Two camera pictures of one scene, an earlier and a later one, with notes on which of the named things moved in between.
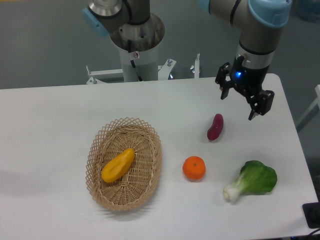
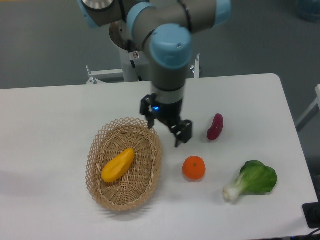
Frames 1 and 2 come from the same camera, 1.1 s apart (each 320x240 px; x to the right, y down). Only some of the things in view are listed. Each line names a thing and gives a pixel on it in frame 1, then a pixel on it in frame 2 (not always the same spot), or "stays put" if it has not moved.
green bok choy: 255,178 stays put
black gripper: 248,81 to 169,113
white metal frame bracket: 196,67 stays put
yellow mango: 115,167 stays put
